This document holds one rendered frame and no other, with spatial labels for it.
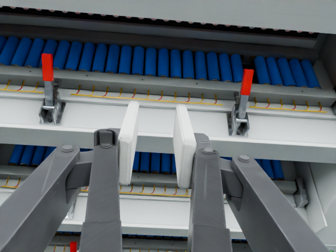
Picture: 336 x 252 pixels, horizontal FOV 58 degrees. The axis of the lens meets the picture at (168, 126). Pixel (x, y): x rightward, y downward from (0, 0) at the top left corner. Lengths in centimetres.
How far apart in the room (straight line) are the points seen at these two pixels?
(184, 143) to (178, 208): 42
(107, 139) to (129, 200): 42
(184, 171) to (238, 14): 24
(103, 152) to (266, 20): 28
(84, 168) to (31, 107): 33
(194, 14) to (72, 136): 23
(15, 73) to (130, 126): 34
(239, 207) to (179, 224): 41
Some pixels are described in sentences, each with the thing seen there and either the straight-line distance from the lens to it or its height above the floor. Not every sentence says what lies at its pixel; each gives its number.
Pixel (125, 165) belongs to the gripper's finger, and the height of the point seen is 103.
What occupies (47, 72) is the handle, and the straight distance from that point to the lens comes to 43.
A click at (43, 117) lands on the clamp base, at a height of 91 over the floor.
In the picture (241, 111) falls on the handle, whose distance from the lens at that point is 44.
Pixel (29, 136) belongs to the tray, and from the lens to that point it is 47.
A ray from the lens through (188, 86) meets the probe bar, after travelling 46.
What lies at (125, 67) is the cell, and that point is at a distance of 48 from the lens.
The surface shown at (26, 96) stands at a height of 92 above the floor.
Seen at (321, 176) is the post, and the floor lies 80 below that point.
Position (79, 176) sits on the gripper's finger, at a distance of 16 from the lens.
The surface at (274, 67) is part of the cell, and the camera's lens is 54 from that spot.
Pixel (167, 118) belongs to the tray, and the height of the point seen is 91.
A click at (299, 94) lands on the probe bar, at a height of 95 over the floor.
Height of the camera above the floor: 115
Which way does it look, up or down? 33 degrees down
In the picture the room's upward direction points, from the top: 6 degrees clockwise
